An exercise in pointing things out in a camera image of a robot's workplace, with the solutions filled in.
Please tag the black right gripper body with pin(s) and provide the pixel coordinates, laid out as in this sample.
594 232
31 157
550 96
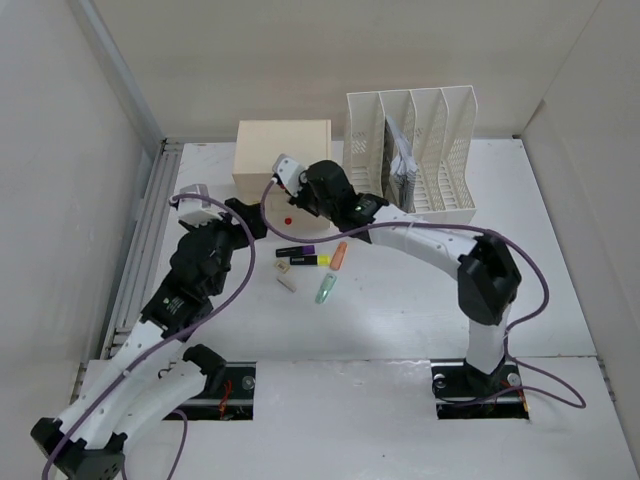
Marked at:
308 200

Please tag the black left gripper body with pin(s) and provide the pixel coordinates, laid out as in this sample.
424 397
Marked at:
231 237

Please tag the small beige eraser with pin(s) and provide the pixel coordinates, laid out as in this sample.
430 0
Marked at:
282 266

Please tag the purple cap black highlighter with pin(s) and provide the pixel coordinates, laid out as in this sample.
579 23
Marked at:
295 251

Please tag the orange highlighter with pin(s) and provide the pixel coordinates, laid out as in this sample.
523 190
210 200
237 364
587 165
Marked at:
338 256

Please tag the yellow cap black highlighter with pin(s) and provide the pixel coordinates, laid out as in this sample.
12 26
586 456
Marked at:
310 260

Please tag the cream drawer cabinet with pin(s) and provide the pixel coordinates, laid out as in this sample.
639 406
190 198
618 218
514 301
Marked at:
258 145

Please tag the green highlighter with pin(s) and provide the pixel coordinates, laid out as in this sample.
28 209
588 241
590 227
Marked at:
325 288

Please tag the Canon guide booklet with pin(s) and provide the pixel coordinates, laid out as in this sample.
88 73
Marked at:
399 168

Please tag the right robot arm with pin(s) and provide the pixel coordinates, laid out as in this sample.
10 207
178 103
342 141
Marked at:
485 272

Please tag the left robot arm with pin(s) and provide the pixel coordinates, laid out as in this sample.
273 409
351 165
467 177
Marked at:
155 371

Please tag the white four-slot file organizer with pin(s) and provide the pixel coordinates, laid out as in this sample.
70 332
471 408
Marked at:
438 123

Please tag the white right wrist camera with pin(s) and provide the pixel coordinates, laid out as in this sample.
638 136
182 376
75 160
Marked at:
288 173

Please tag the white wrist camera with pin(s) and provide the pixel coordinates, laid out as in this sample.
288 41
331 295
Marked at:
194 212
288 173

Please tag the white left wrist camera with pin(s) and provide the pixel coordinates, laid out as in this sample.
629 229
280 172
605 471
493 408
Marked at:
194 212

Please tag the aluminium frame rail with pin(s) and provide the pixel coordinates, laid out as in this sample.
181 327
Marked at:
138 256

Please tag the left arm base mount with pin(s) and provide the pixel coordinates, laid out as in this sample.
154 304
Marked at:
228 399

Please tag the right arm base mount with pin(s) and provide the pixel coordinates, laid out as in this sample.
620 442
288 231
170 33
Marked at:
461 393

